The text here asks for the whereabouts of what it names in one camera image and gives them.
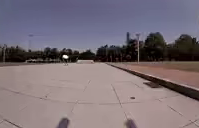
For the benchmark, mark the distant tower building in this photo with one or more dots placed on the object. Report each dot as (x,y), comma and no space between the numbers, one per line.
(128,36)

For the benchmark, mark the pale pole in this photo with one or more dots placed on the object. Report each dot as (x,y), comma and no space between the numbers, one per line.
(138,48)

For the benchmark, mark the grey stone slab pavement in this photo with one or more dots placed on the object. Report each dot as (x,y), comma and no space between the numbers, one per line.
(53,86)

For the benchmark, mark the row of trees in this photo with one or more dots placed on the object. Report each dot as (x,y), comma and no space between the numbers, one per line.
(153,46)

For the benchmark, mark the robot's own part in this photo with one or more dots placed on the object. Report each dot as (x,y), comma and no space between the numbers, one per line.
(131,124)
(63,123)

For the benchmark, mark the street lamp pole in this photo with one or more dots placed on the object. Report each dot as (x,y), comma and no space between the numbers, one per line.
(30,41)

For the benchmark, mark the grey stone kerb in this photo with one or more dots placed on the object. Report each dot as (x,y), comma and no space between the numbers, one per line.
(173,85)

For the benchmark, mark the reddish brown ground strip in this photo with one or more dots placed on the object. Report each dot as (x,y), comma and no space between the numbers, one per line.
(183,76)

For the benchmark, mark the pale short post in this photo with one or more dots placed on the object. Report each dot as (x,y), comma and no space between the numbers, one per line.
(4,53)

